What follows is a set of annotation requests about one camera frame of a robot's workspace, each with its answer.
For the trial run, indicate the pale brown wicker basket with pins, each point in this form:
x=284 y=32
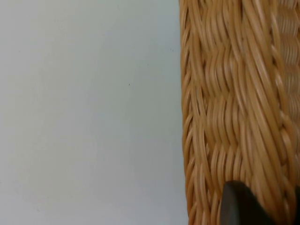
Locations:
x=239 y=93

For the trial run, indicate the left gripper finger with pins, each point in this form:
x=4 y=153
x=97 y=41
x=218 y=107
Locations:
x=241 y=206

